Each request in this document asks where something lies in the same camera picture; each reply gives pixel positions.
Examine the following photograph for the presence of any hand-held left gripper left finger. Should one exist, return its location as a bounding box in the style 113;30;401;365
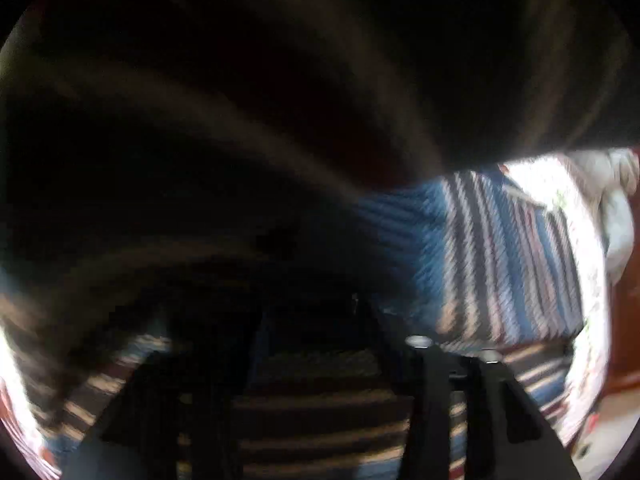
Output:
65;305;263;480

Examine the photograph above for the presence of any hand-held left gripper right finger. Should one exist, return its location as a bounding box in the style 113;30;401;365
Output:
367;297;581;480

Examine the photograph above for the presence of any striped knit sweater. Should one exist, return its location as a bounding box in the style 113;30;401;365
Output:
0;0;636;480

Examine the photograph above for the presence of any floral quilted bedspread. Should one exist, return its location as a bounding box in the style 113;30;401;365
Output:
0;152;615;478

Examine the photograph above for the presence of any grey-green comforter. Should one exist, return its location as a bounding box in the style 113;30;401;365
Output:
570;147;640;281

